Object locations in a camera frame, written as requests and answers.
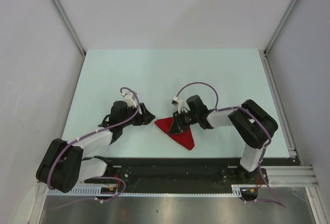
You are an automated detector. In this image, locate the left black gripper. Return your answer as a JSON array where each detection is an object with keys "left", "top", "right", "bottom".
[{"left": 120, "top": 102, "right": 155, "bottom": 128}]

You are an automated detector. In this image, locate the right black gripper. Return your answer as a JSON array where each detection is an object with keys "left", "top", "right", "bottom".
[{"left": 169, "top": 110, "right": 199, "bottom": 135}]

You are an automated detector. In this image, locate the red cloth napkin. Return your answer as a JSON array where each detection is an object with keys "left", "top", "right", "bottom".
[{"left": 154, "top": 117, "right": 195, "bottom": 150}]

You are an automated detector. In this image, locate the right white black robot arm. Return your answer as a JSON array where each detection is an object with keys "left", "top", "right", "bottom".
[{"left": 169, "top": 95, "right": 278, "bottom": 183}]

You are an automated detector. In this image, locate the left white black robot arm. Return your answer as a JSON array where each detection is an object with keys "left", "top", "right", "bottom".
[{"left": 36, "top": 100, "right": 155, "bottom": 193}]

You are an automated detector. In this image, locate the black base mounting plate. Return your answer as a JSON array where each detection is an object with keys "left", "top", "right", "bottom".
[{"left": 84, "top": 158, "right": 298, "bottom": 194}]

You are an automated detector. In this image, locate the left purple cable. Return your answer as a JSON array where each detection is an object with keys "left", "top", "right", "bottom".
[{"left": 47, "top": 87, "right": 141, "bottom": 211}]

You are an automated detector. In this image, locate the purple cable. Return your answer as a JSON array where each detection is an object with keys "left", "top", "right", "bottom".
[
  {"left": 177, "top": 81, "right": 286, "bottom": 208},
  {"left": 47, "top": 87, "right": 141, "bottom": 211}
]

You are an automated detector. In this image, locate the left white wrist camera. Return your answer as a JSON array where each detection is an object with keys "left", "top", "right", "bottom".
[{"left": 121, "top": 91, "right": 137, "bottom": 108}]

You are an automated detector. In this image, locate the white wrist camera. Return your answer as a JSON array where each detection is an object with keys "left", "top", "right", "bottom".
[
  {"left": 171, "top": 96, "right": 186, "bottom": 114},
  {"left": 121, "top": 91, "right": 137, "bottom": 108}
]

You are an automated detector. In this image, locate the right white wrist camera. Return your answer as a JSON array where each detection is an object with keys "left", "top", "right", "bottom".
[{"left": 171, "top": 96, "right": 186, "bottom": 114}]

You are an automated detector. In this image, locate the white slotted cable duct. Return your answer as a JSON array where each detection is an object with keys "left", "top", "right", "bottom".
[{"left": 47, "top": 184, "right": 260, "bottom": 198}]

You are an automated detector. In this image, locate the right side aluminium rail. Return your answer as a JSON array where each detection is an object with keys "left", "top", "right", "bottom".
[{"left": 259, "top": 50, "right": 299, "bottom": 158}]

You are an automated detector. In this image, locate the aluminium rail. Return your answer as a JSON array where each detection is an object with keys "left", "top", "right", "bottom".
[
  {"left": 36, "top": 165, "right": 317, "bottom": 186},
  {"left": 259, "top": 50, "right": 299, "bottom": 158}
]

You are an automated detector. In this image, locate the front aluminium rail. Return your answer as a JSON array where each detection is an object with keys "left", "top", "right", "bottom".
[{"left": 36, "top": 165, "right": 317, "bottom": 186}]

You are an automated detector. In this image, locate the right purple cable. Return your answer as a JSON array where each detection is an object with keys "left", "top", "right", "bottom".
[{"left": 177, "top": 81, "right": 286, "bottom": 208}]

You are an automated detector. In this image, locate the left aluminium frame post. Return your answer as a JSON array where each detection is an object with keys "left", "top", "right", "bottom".
[{"left": 50, "top": 0, "right": 87, "bottom": 58}]

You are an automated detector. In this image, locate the aluminium frame post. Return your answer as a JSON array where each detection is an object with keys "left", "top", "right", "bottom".
[
  {"left": 263, "top": 0, "right": 300, "bottom": 55},
  {"left": 50, "top": 0, "right": 87, "bottom": 58}
]

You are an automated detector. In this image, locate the right aluminium frame post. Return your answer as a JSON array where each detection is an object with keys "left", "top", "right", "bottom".
[{"left": 263, "top": 0, "right": 300, "bottom": 55}]

